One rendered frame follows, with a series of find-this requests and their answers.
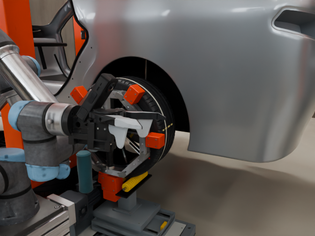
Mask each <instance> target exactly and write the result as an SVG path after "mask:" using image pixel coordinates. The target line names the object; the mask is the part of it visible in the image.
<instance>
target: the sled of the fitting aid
mask: <svg viewBox="0 0 315 236"><path fill-rule="evenodd" d="M174 222H175V212H172V211H169V210H165V209H162V208H160V210H159V211H158V213H157V214H156V215H155V216H154V217H153V219H152V220H151V221H150V222H149V223H148V225H147V226H146V227H145V228H144V229H143V230H142V232H138V231H135V230H132V229H129V228H126V227H123V226H121V225H118V224H115V223H112V222H109V221H106V220H103V219H100V218H97V217H95V218H94V219H92V220H91V225H92V230H95V231H98V232H100V233H103V234H106V235H108V236H165V235H166V233H167V232H168V230H169V229H170V227H171V226H172V225H173V223H174Z"/></svg>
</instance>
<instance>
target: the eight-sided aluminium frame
mask: <svg viewBox="0 0 315 236"><path fill-rule="evenodd" d="M90 91H91V89H90V90H89V91H88V92H87V94H86V95H85V97H84V98H83V99H82V100H81V101H80V103H79V104H78V105H79V106H81V105H82V104H83V102H84V101H85V99H86V97H87V96H88V94H89V93H90ZM125 93H126V91H123V90H113V91H112V92H111V94H110V95H109V96H108V97H110V98H114V99H119V100H120V101H121V103H122V104H123V105H124V106H125V108H126V109H127V110H128V111H142V110H141V108H140V107H139V106H138V105H137V104H136V103H135V104H133V105H131V104H130V103H129V102H128V101H127V100H126V99H125V98H124V95H125ZM139 148H140V155H139V156H138V157H137V158H136V159H135V160H134V161H133V162H131V163H130V164H129V165H128V166H127V167H126V168H123V167H119V166H114V169H112V170H107V169H106V165H107V164H106V163H102V162H101V160H100V159H99V158H98V156H97V155H96V154H95V153H94V152H91V151H90V152H91V162H92V168H93V169H94V170H95V171H97V172H99V171H100V172H102V173H105V174H109V175H113V176H117V177H121V178H124V177H126V176H127V175H129V174H130V173H131V172H132V171H133V170H134V169H135V168H137V167H138V166H139V165H140V164H141V163H142V162H144V161H145V160H146V159H148V157H149V156H150V147H146V142H145V137H144V138H142V137H139ZM83 150H88V149H87V148H86V147H85V148H84V149H83ZM83 150H82V151H83ZM88 151H89V150H88Z"/></svg>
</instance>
